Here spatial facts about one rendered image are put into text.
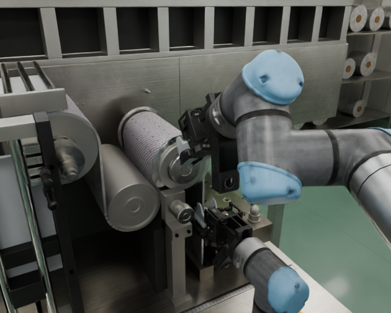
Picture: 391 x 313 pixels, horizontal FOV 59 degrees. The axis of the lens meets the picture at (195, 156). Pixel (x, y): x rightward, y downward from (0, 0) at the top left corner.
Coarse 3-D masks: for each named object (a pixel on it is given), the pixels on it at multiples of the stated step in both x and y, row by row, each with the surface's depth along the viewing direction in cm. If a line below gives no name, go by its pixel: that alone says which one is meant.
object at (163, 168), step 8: (176, 144) 75; (168, 152) 74; (176, 152) 75; (168, 160) 75; (160, 168) 75; (200, 168) 80; (160, 176) 76; (168, 176) 77; (200, 176) 81; (168, 184) 77; (176, 184) 78; (184, 184) 80; (192, 184) 81
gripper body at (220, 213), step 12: (204, 216) 79; (216, 216) 76; (228, 216) 75; (240, 216) 78; (216, 228) 75; (228, 228) 74; (240, 228) 72; (252, 228) 72; (216, 240) 76; (228, 240) 75; (240, 240) 71; (228, 252) 72
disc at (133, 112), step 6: (138, 108) 95; (144, 108) 96; (150, 108) 97; (126, 114) 94; (132, 114) 95; (156, 114) 98; (126, 120) 95; (120, 126) 94; (120, 132) 95; (120, 138) 96; (120, 144) 96
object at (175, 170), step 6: (174, 156) 75; (174, 162) 75; (168, 168) 76; (174, 168) 75; (180, 168) 76; (186, 168) 77; (192, 168) 78; (198, 168) 78; (174, 174) 76; (180, 174) 76; (186, 174) 78; (192, 174) 78; (174, 180) 76; (180, 180) 77; (186, 180) 78
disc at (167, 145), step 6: (174, 138) 75; (168, 144) 74; (174, 144) 75; (162, 150) 74; (156, 156) 74; (162, 156) 75; (156, 162) 75; (156, 168) 75; (156, 174) 76; (204, 174) 82; (156, 180) 76; (198, 180) 82; (162, 186) 78; (192, 186) 82; (186, 192) 82
